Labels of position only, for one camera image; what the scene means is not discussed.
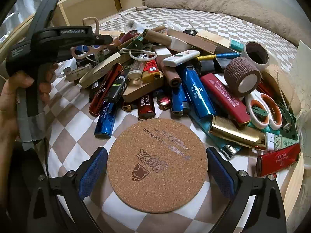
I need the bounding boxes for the beige rumpled duvet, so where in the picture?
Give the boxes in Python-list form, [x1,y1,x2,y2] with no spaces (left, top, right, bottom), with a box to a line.
[144,0,310,46]

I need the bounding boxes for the checkered bed sheet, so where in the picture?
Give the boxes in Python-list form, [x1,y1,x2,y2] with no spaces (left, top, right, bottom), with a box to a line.
[45,9,297,232]

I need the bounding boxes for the white tape roll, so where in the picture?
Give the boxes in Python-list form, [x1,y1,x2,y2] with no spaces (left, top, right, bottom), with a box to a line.
[241,41,270,71]

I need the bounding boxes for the brown bandage roll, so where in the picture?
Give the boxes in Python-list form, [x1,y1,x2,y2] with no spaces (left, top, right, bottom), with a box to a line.
[224,57,261,97]

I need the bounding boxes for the pink scissors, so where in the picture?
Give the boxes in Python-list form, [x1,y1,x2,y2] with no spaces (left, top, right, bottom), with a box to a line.
[71,17,121,59]

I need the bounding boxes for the gold lighter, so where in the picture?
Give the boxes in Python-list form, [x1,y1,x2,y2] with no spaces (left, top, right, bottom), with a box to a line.
[209,116,267,150]

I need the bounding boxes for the person's left hand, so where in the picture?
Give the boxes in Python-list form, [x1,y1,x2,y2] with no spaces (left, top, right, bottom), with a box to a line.
[0,63,59,146]

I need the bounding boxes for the large blue lighter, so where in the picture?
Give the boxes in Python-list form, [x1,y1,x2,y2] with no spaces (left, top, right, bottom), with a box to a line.
[181,65,216,119]

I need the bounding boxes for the round cork coaster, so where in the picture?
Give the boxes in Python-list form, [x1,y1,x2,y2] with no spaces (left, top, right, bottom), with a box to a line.
[107,118,208,213]

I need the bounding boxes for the wooden paddle board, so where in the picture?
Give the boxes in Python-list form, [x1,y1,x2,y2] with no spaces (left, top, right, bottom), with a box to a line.
[79,53,131,88]

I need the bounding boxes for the white storage box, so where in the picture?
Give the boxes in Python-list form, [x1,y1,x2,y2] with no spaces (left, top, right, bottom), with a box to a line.
[290,41,310,171]

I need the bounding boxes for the dark red long lighter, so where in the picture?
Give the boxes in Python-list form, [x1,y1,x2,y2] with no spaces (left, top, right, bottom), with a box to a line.
[89,63,123,117]

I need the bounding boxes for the red lighter near edge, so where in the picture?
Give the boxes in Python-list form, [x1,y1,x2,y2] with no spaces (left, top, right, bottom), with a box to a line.
[256,144,301,177]

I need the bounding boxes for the wooden headboard shelf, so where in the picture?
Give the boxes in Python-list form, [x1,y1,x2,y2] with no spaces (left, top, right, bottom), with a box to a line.
[0,0,154,64]

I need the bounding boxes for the white usb stick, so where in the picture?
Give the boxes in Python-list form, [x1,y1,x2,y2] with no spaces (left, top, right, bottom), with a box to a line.
[162,50,200,67]

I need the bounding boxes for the orange handled white scissors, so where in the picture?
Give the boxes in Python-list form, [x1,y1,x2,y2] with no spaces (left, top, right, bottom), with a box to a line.
[245,90,283,130]

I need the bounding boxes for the dark blue lighter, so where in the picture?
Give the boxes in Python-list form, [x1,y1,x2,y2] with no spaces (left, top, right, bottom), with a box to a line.
[94,103,118,139]

